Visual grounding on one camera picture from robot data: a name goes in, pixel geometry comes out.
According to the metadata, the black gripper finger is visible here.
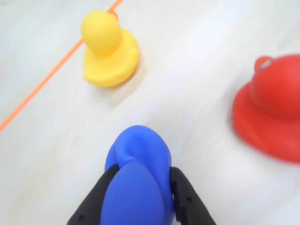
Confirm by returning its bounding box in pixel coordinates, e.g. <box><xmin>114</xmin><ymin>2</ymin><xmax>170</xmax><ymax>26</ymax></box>
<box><xmin>169</xmin><ymin>166</ymin><xmax>218</xmax><ymax>225</ymax></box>
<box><xmin>66</xmin><ymin>165</ymin><xmax>120</xmax><ymax>225</ymax></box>

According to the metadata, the blue rubber duck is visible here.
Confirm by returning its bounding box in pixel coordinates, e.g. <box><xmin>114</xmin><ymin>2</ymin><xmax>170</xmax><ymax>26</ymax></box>
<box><xmin>100</xmin><ymin>125</ymin><xmax>175</xmax><ymax>225</ymax></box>

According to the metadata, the red rubber duck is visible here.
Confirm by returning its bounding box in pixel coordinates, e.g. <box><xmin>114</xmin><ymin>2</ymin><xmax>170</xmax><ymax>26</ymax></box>
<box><xmin>232</xmin><ymin>54</ymin><xmax>300</xmax><ymax>164</ymax></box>

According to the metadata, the yellow rubber duck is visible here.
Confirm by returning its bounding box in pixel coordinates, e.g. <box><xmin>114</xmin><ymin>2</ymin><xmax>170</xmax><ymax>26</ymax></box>
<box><xmin>81</xmin><ymin>10</ymin><xmax>140</xmax><ymax>88</ymax></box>

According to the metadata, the orange tape line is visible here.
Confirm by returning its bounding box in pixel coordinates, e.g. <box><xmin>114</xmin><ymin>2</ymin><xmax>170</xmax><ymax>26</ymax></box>
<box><xmin>0</xmin><ymin>0</ymin><xmax>123</xmax><ymax>133</ymax></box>

